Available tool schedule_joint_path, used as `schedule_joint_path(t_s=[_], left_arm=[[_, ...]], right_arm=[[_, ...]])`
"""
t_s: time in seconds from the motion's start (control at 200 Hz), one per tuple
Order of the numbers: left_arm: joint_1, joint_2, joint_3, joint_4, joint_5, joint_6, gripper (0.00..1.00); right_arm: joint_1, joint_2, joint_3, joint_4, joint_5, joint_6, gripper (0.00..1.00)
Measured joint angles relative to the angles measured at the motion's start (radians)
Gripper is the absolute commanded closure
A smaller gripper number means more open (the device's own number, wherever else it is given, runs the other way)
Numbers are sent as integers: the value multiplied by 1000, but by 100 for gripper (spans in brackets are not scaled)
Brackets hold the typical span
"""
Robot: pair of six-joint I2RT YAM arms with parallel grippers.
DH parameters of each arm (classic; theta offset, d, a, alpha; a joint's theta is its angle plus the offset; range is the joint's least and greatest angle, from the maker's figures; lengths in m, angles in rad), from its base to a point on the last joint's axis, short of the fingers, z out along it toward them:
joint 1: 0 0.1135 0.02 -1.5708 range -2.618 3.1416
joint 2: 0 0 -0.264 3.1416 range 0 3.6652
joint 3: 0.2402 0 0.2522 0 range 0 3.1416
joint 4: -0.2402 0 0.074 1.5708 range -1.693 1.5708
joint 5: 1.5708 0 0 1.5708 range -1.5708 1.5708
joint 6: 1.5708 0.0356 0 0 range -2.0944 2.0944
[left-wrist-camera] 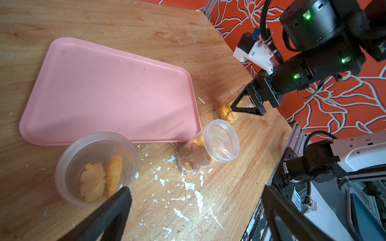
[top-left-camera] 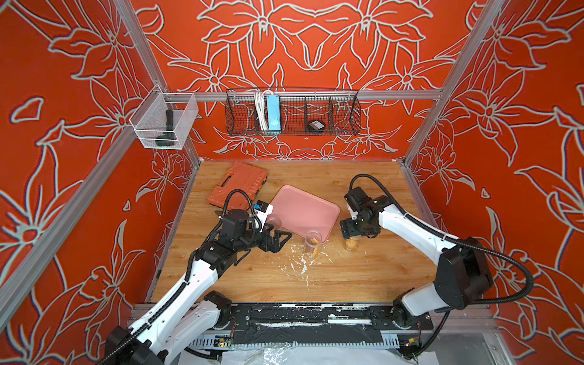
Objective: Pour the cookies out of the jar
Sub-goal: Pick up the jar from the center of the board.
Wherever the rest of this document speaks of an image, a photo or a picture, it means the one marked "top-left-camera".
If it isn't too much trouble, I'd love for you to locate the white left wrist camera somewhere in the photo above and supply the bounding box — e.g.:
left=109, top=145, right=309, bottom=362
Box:
left=253, top=200, right=274, bottom=225

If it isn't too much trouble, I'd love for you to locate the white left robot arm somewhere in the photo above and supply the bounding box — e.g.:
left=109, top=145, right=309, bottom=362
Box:
left=99, top=189, right=291, bottom=364

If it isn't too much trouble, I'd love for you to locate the pink plastic tray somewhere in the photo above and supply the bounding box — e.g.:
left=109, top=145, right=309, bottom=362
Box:
left=270, top=185, right=341, bottom=242

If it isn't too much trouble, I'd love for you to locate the light blue box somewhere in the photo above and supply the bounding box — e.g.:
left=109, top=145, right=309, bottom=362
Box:
left=266, top=94, right=281, bottom=134

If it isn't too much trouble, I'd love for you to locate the clear open cookie jar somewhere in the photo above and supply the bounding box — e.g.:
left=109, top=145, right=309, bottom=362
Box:
left=304, top=230, right=323, bottom=258

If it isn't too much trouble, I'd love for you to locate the white coiled cable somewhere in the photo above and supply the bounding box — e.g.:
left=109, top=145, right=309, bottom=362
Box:
left=254, top=90, right=268, bottom=133

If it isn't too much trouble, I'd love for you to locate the orange plastic tool case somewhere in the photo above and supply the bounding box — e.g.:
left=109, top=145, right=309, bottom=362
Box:
left=207, top=161, right=268, bottom=208

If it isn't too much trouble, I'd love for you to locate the clear jar with cookies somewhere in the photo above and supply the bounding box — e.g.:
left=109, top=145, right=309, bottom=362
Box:
left=343, top=237, right=361, bottom=252

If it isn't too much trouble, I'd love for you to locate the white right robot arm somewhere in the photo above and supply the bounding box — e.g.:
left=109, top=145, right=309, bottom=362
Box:
left=340, top=174, right=535, bottom=329

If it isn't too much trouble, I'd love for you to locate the dark green flashlight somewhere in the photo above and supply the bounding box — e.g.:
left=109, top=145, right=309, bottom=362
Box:
left=155, top=109, right=176, bottom=147

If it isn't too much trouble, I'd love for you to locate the clear acrylic wall box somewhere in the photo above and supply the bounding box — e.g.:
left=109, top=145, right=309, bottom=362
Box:
left=129, top=85, right=199, bottom=150

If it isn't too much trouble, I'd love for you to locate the black wire wall basket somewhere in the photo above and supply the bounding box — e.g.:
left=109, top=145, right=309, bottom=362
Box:
left=225, top=88, right=362, bottom=137

